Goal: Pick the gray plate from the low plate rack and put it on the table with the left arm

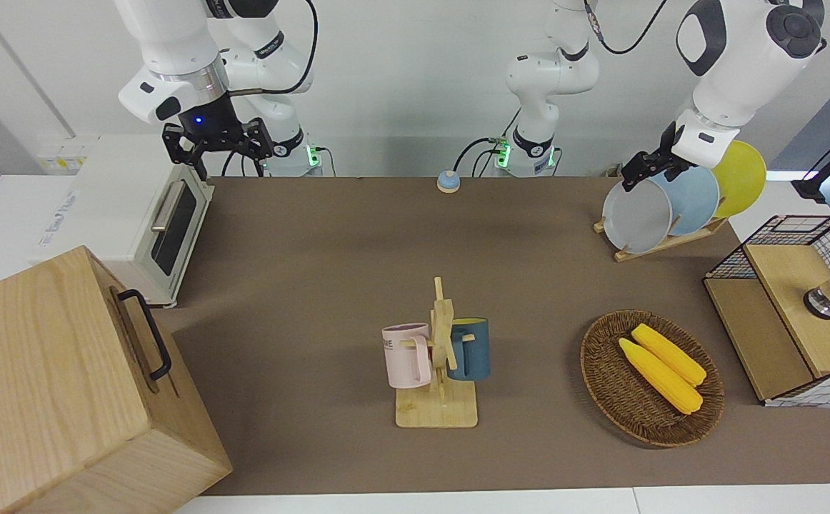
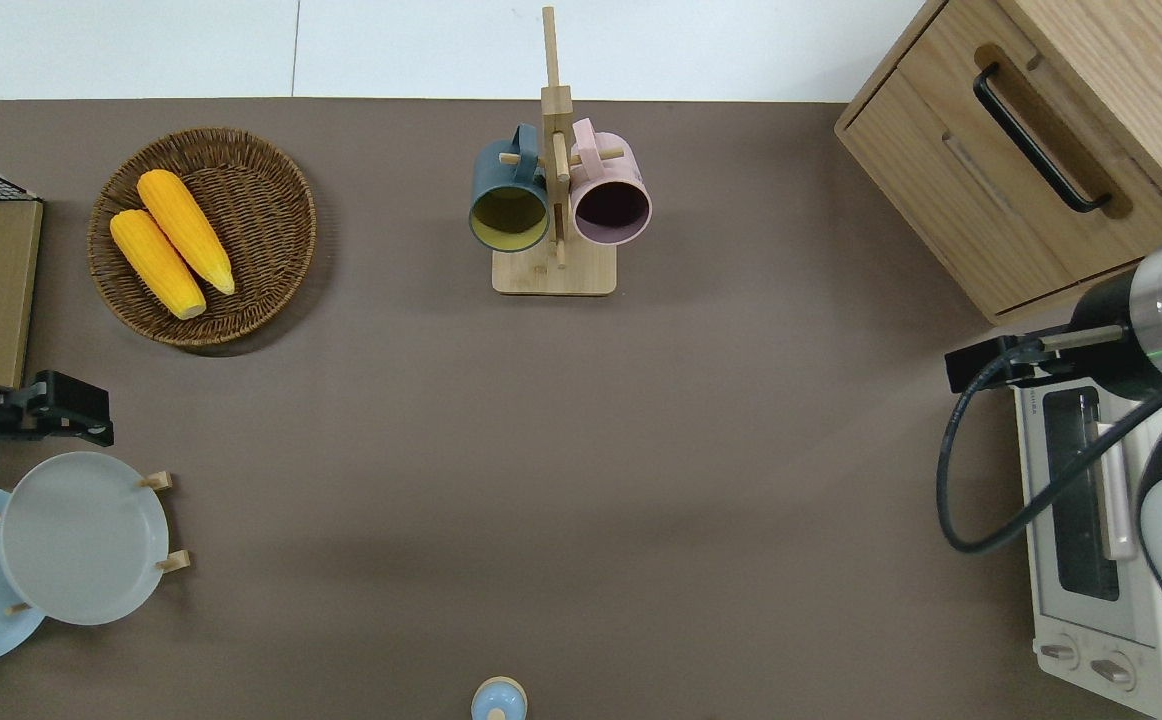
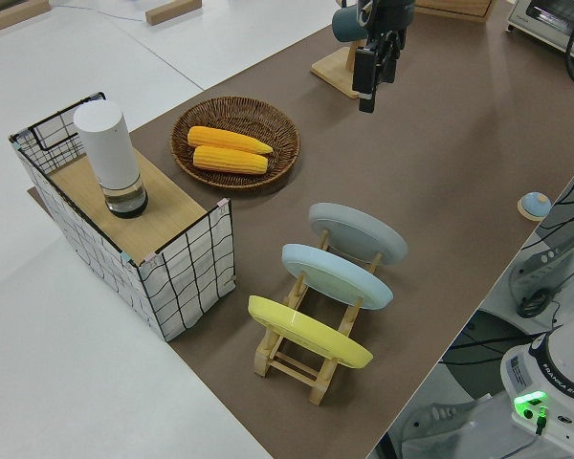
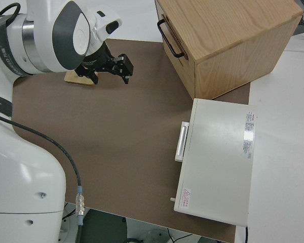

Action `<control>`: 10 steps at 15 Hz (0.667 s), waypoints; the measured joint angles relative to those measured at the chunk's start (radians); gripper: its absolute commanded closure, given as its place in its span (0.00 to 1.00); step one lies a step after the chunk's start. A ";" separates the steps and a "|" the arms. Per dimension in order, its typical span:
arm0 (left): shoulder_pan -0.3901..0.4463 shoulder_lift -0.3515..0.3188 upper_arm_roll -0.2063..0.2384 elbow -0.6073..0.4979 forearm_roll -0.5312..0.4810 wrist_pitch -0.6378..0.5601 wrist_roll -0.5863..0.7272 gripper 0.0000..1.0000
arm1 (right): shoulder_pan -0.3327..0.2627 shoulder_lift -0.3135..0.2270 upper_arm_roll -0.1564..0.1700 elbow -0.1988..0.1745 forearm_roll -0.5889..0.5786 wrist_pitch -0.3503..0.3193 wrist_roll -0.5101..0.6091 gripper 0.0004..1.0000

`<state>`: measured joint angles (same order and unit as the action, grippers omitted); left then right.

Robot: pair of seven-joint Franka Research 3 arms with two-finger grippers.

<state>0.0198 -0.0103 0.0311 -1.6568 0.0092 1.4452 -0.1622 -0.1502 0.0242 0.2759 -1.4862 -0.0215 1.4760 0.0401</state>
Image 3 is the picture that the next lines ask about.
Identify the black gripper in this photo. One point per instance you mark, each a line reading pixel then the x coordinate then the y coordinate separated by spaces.
pixel 387 14

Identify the gray plate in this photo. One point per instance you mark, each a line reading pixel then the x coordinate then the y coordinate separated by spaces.
pixel 363 232

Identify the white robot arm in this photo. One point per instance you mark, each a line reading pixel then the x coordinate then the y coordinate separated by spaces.
pixel 555 378

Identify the light blue plate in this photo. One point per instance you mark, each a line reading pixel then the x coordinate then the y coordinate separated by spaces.
pixel 335 275

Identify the yellow plate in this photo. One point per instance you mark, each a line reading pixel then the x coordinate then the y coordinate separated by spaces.
pixel 306 330

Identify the wooden plate rack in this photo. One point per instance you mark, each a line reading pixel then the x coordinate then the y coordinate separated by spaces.
pixel 287 365

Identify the wooden mug tree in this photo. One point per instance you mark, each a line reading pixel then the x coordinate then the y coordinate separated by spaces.
pixel 332 72

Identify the dark blue mug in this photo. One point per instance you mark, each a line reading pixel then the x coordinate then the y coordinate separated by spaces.
pixel 345 24

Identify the brown table mat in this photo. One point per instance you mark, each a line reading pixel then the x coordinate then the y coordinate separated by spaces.
pixel 459 143

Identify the brown wicker basket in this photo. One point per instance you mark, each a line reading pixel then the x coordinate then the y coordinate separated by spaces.
pixel 282 126

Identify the yellow corn cob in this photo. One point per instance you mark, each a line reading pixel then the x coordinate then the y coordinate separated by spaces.
pixel 229 160
pixel 225 138

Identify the white toaster oven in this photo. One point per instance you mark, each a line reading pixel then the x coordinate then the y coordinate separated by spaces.
pixel 545 14

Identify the blue call bell wooden base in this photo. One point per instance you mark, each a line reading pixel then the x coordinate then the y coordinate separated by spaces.
pixel 534 204

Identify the light wooden block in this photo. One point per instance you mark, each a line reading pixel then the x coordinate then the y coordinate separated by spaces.
pixel 169 12
pixel 9 16

